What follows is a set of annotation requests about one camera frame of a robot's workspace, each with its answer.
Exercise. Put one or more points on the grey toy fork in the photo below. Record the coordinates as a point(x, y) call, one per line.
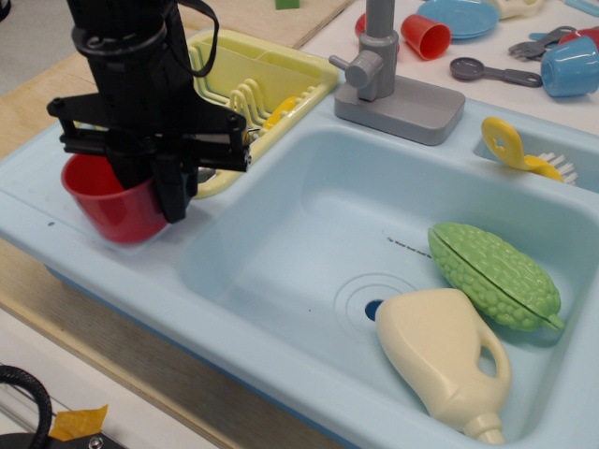
point(536, 48)

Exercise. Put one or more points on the cream toy container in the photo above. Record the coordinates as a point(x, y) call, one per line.
point(508, 9)

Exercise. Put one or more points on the yellow utensil in rack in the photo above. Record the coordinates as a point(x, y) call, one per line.
point(283, 109)

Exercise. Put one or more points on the red cup behind faucet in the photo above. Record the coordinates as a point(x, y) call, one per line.
point(360, 25)

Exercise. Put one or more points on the green block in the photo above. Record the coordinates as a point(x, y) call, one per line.
point(287, 4)

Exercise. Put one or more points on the blue plastic cup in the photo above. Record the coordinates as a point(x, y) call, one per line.
point(571, 69)

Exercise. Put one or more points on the yellow dish brush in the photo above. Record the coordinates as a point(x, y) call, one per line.
point(505, 143)

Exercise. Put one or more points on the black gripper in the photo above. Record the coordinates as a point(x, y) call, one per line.
point(129, 119)

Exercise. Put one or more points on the light blue toy sink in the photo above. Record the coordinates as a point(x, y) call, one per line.
point(273, 279)

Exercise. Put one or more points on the red cup lying on side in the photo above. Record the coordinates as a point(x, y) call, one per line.
point(427, 38)

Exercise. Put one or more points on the grey toy faucet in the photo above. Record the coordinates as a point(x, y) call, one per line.
point(375, 96)

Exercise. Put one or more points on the yellow masking tape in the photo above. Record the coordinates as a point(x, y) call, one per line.
point(71, 425)

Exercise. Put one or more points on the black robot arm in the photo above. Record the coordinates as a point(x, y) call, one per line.
point(116, 18)

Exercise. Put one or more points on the cream detergent bottle toy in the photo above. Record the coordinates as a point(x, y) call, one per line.
point(438, 343)

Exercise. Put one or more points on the grey toy spoon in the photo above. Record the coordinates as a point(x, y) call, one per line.
point(470, 69)

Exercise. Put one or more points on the blue plastic plate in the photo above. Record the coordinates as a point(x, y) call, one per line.
point(465, 19)

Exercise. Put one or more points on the red bowl at right edge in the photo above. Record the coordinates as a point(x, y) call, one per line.
point(591, 33)

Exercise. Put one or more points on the yellow dish rack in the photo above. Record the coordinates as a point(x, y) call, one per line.
point(252, 77)

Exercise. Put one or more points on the red plastic cup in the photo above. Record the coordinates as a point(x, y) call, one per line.
point(119, 215)

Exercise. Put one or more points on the green bitter melon toy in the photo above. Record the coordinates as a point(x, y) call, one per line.
point(502, 282)

